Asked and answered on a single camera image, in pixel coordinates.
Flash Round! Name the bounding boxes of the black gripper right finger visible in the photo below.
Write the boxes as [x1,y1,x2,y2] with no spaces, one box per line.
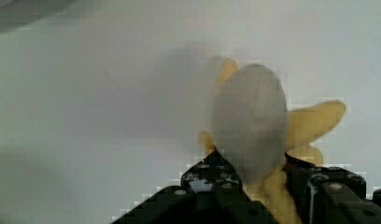
[285,155,381,224]

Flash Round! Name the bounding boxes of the plush peeled banana toy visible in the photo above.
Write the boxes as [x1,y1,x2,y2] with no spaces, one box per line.
[199,59,346,224]

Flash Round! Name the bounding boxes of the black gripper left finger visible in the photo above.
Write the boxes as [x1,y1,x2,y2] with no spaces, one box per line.
[112,150,278,224]

